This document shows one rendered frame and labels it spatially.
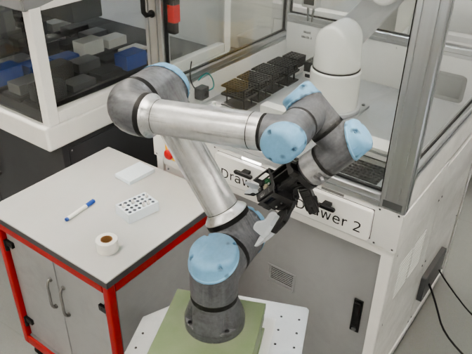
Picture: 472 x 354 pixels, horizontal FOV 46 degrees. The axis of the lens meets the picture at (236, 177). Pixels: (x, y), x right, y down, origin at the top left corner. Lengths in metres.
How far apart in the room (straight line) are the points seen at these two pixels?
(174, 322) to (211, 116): 0.58
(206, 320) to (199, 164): 0.37
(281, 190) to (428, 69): 0.54
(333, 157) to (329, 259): 0.86
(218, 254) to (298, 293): 0.90
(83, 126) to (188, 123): 1.33
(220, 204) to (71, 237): 0.71
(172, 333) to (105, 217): 0.68
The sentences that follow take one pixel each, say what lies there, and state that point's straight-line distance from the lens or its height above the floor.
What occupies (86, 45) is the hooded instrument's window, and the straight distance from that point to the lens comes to 2.34.
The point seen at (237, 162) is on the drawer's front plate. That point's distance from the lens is 1.93.
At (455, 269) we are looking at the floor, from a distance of 3.11.
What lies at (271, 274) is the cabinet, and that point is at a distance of 2.15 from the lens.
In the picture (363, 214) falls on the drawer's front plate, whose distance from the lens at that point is 1.74.
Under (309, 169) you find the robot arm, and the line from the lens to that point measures 1.16.
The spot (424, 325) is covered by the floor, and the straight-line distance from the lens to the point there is 2.75.
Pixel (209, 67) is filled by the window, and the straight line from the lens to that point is 1.90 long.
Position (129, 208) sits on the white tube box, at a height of 0.80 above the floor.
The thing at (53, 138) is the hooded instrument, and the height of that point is 0.86.
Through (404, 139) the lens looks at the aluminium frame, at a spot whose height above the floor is 1.19.
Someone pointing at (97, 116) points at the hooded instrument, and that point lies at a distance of 2.43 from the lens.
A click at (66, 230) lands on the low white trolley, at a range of 1.95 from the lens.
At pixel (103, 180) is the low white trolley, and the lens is 2.18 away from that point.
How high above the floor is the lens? 1.90
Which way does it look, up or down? 32 degrees down
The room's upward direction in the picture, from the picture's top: 1 degrees clockwise
